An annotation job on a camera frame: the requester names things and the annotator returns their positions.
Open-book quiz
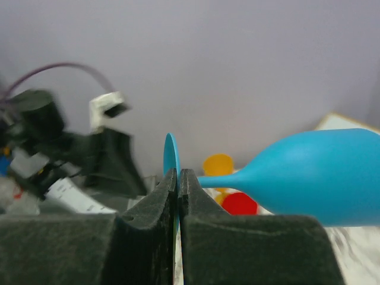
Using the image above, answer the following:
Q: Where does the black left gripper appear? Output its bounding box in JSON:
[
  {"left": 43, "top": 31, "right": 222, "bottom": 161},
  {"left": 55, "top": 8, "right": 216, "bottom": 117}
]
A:
[{"left": 38, "top": 128, "right": 147, "bottom": 196}]

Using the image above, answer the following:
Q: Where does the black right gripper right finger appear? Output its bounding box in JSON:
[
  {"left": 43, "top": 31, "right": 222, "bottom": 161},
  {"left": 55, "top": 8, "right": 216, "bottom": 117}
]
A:
[{"left": 178, "top": 169, "right": 344, "bottom": 284}]

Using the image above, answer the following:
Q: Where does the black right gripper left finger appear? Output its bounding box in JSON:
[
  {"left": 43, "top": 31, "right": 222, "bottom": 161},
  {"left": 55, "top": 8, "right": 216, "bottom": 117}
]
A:
[{"left": 1, "top": 169, "right": 177, "bottom": 284}]

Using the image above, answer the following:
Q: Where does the red wine glass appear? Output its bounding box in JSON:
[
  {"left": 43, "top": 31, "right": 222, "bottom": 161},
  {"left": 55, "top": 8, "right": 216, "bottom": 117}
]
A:
[{"left": 221, "top": 192, "right": 259, "bottom": 216}]

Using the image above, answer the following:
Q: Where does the yellow wine glass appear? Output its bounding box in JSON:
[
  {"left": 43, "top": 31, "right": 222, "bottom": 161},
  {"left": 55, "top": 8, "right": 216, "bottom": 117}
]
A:
[{"left": 202, "top": 154, "right": 234, "bottom": 205}]

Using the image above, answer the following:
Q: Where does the blue wine glass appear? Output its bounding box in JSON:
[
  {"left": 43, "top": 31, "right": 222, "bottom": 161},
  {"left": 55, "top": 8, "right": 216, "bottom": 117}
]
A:
[{"left": 162, "top": 128, "right": 380, "bottom": 235}]

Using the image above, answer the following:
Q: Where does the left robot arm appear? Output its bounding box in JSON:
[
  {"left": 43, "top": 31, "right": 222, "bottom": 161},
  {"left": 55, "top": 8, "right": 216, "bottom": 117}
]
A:
[{"left": 5, "top": 90, "right": 147, "bottom": 214}]

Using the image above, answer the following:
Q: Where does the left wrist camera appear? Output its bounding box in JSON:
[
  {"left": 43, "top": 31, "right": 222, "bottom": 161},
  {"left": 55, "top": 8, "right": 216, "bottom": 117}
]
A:
[{"left": 89, "top": 91, "right": 131, "bottom": 132}]

